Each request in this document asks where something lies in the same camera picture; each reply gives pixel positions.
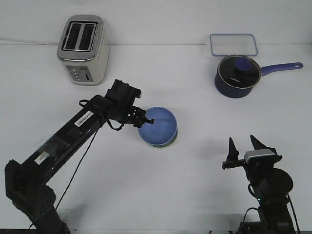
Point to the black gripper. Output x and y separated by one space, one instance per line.
257 167
121 105

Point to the blue bowl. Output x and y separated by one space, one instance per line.
165 123

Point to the green bowl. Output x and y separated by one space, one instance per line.
163 141

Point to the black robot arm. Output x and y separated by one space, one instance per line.
26 183
269 185

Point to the glass pot lid blue knob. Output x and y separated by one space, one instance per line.
239 71

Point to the silver two-slot toaster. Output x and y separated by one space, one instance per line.
83 49

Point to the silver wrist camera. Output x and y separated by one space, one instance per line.
137 94
260 155

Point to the blue saucepan with handle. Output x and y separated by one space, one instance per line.
232 92

